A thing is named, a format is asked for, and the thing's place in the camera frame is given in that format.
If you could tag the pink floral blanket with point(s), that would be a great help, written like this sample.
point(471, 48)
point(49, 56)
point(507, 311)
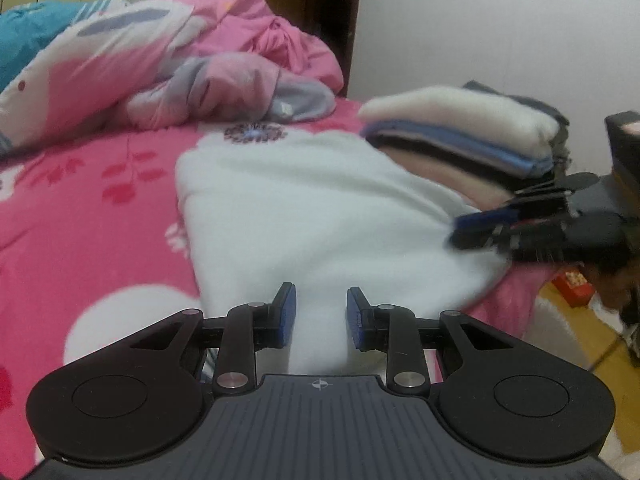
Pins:
point(75, 235)

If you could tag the dark wooden door frame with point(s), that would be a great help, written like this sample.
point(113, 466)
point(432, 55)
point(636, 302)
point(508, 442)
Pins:
point(310, 0)

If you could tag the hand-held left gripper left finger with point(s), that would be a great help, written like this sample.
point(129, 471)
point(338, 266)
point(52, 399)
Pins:
point(287, 315)

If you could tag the blue patterned quilt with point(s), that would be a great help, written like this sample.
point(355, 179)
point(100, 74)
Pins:
point(25, 35)

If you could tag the blue folded garment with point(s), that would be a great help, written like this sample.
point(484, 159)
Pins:
point(480, 152)

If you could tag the white round rug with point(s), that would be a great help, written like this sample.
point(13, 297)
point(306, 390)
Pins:
point(555, 335)

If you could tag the pink and grey garment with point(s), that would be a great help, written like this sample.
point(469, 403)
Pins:
point(225, 85)

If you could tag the white fleece garment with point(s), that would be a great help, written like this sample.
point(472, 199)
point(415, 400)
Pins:
point(310, 210)

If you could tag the beige pink folded garment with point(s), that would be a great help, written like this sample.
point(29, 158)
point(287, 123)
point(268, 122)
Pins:
point(450, 180)

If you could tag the red box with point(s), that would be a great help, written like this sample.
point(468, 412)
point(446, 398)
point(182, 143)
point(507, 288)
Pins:
point(570, 287)

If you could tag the pink and white patterned quilt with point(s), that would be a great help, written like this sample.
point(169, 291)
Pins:
point(100, 60)

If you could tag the stack of folded clothes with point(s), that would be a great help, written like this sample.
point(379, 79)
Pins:
point(460, 115)

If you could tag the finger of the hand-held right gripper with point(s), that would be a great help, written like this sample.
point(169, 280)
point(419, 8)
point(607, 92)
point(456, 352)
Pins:
point(480, 239)
point(482, 220)

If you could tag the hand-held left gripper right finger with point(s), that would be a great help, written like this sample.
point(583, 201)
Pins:
point(355, 317)

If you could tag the pink dotted quilt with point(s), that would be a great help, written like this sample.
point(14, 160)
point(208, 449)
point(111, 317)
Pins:
point(300, 55)

